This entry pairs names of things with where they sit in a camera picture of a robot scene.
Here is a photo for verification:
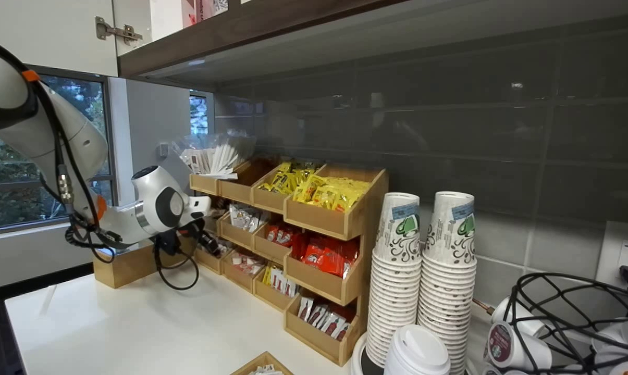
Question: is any red and white box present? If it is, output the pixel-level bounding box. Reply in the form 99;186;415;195
181;0;230;28

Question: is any stack of white cup lids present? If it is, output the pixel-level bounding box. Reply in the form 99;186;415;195
384;324;451;375

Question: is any clear bag of stir sticks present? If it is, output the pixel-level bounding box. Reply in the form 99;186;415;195
172;133;256;181

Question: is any cup and lid holder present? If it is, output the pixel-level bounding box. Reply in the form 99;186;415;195
351;332;393;375

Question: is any large heap of red packets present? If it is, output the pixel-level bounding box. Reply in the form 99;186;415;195
292;233;360;279

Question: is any wooden tiered organizer shelf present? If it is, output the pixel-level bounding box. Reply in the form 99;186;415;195
189;155;389;367

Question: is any white coffee pod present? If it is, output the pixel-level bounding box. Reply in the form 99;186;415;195
491;296;548;337

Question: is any stack of printed paper cups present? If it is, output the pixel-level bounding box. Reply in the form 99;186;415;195
417;191;477;375
365;192;423;368

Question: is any heap of yellow sweetener packets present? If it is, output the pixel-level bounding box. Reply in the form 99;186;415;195
292;174;371;213
258;160;317;196

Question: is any white wall socket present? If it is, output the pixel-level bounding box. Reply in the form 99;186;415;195
595;220;628;297

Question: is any row of yellow white packets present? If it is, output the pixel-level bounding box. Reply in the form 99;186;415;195
262;265;299;298

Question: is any row of red white packets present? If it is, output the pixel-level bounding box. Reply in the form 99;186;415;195
298;296;352;342

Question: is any small wooden tray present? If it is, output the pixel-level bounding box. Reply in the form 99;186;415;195
230;351;294;375

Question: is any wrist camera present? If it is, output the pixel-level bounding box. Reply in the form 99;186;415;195
154;230;182;256

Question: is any coffee pod with dark lid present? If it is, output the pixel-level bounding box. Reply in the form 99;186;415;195
486;321;553;371

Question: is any narrow window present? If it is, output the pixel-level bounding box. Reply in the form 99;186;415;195
189;92;214;137

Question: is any heap of white coffee pods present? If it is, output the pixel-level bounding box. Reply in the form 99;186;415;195
591;319;628;375

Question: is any small heap of red packets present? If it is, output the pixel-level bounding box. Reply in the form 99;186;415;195
265;221;301;247

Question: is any white cabinet door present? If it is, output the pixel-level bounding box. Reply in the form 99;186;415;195
0;0;119;78

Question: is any large window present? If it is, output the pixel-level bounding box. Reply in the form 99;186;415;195
0;65;117;236

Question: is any black wire basket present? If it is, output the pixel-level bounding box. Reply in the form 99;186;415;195
494;272;628;375

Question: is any plain wooden box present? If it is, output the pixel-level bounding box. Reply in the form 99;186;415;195
93;237;198;290

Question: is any wall cabinet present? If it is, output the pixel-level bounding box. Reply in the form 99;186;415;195
0;0;418;80

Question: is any heap of white packets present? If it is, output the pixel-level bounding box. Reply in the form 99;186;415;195
229;204;263;233

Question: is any heap of creamer cups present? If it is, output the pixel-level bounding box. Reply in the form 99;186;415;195
231;251;265;276

